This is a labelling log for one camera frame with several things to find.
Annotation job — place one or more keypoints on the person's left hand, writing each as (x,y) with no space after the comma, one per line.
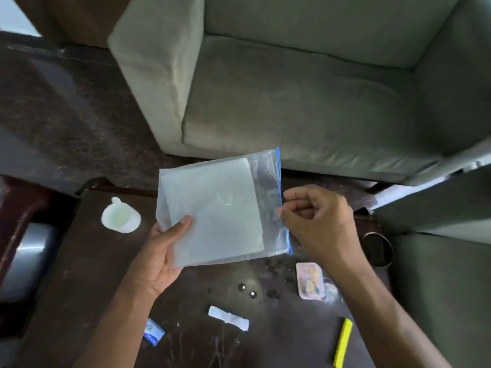
(155,264)

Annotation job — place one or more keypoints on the person's right hand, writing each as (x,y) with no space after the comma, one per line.
(330,226)

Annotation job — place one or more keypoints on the person's right thumb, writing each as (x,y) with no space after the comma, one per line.
(293,213)

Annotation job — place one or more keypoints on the person's left thumb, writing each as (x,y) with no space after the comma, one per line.
(179,229)

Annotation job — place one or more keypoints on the clear zip bag blue seal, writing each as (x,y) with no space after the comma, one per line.
(268,187)

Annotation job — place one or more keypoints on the person's right forearm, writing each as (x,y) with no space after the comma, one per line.
(383,321)

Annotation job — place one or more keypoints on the person's left forearm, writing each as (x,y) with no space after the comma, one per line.
(119,329)

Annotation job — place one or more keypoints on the small white plastic cup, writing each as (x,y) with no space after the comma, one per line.
(121,218)

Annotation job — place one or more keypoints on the small pink plastic tray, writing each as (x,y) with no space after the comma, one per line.
(308,281)

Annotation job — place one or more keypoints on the scatter of small dark beads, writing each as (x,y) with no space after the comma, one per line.
(273,293)

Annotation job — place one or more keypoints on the clear plastic wrapper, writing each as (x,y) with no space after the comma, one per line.
(332,292)

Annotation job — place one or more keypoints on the dark round bowl metal rim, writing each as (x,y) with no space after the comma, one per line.
(378,251)

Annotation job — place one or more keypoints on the white rolled paper strip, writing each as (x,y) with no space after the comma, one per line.
(228,318)

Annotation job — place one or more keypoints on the blue and white sachet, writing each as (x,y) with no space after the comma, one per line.
(154,332)

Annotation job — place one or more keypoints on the white paper sheet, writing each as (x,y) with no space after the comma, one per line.
(402,193)

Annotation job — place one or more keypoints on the grey-green fabric sofa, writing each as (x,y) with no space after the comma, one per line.
(307,99)

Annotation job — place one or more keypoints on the yellow marker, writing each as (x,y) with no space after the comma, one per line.
(342,343)

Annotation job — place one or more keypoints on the shiny metal bin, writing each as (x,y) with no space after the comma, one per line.
(27,260)

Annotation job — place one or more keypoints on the grey fabric armchair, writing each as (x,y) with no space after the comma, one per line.
(441,272)

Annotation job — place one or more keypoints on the dark red chair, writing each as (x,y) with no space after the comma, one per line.
(15,203)

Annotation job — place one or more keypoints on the brown wooden cabinet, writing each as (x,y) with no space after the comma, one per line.
(76,19)

